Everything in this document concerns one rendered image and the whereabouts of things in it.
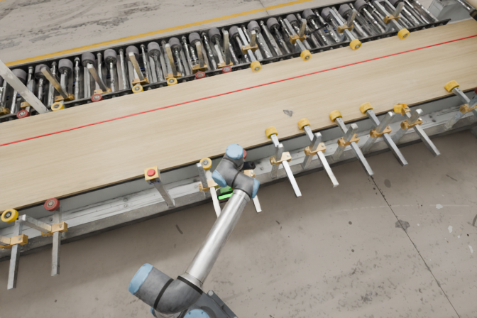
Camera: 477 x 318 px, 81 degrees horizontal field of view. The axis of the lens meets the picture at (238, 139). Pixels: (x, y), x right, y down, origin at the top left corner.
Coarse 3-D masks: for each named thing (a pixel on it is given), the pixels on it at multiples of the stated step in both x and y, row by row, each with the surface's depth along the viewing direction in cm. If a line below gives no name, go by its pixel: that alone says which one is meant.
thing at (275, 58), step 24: (240, 24) 281; (264, 24) 289; (360, 24) 298; (432, 24) 277; (288, 48) 293; (312, 48) 258; (336, 48) 267; (72, 72) 262; (144, 72) 264; (216, 72) 247; (120, 96) 239; (0, 120) 223
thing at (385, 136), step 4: (368, 112) 204; (372, 112) 204; (368, 116) 205; (372, 116) 202; (372, 120) 203; (376, 120) 201; (376, 124) 199; (384, 136) 194; (388, 136) 193; (384, 140) 195; (388, 140) 192; (392, 140) 192; (388, 144) 192; (392, 144) 190; (392, 148) 190; (396, 148) 188; (396, 152) 187; (396, 156) 187; (400, 156) 185; (400, 160) 184; (404, 160) 184; (400, 164) 185; (404, 164) 182
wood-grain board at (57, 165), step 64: (320, 64) 239; (384, 64) 238; (448, 64) 238; (0, 128) 207; (64, 128) 207; (128, 128) 206; (192, 128) 206; (256, 128) 205; (320, 128) 206; (0, 192) 181; (64, 192) 181
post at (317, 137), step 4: (316, 136) 173; (320, 136) 172; (312, 140) 179; (316, 140) 174; (320, 140) 176; (312, 144) 181; (316, 144) 179; (312, 148) 183; (316, 148) 185; (308, 156) 194; (312, 156) 194; (304, 160) 204; (308, 160) 198; (304, 164) 206; (308, 164) 204
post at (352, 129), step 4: (352, 124) 177; (352, 128) 177; (356, 128) 177; (348, 132) 183; (352, 132) 180; (344, 136) 189; (348, 136) 184; (352, 136) 186; (344, 140) 190; (348, 140) 188; (336, 148) 204; (340, 148) 199; (344, 148) 199; (336, 152) 205; (340, 152) 203; (336, 156) 208
